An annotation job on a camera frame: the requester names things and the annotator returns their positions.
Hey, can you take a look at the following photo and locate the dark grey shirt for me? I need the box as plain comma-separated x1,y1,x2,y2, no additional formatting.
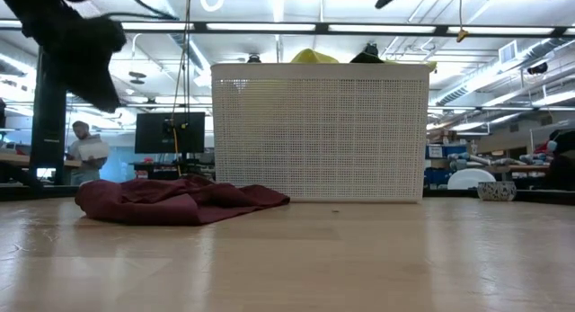
349,41,385,65

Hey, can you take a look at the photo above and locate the yellow garment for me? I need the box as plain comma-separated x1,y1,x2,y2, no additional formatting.
289,48,438,73

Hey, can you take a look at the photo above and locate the dark green fleece sweatshirt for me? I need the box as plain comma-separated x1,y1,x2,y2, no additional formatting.
20,13,128,114

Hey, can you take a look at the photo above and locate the yellow hanging tag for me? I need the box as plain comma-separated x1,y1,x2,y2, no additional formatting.
456,0,471,44

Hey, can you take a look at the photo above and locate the white ceiling air vent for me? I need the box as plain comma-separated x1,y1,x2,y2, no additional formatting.
498,40,518,65

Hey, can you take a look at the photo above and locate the white perforated plastic basket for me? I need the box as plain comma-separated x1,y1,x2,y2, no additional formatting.
209,62,431,204

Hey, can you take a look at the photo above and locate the blue storage bin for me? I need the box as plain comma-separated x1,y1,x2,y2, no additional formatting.
424,143,468,187

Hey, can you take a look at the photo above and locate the white round dome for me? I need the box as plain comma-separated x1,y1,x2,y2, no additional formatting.
447,167,497,191

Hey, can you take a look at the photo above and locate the wooden work table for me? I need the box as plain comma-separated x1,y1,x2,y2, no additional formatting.
489,163,552,181

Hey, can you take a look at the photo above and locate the patterned ceramic bowl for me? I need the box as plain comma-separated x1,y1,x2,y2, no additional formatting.
476,181,518,202

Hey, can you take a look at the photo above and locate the person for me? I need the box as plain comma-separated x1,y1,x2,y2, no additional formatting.
65,120,111,186
541,129,575,192

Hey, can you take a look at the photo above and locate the black computer monitor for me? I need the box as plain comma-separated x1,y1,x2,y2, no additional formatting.
134,111,207,155

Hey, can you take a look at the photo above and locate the maroon garment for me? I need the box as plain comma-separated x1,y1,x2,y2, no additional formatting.
74,174,292,227

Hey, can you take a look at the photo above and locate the white folder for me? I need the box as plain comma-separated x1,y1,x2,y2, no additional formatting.
78,139,111,162

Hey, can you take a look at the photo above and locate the wooden desk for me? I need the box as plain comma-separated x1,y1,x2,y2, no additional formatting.
0,152,82,185

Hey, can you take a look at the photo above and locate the yellow hanging cable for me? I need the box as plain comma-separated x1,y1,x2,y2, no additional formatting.
172,122,184,178

